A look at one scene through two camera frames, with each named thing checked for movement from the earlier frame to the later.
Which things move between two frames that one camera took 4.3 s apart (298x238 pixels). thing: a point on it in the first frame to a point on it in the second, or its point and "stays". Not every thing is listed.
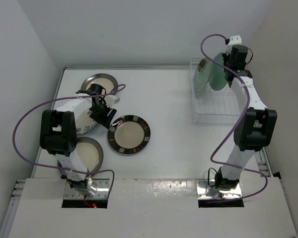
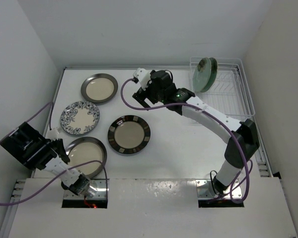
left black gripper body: (100, 112) to (57, 144)
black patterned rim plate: (129, 134) stays
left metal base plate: (102, 193) stays
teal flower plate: (201, 75) stays
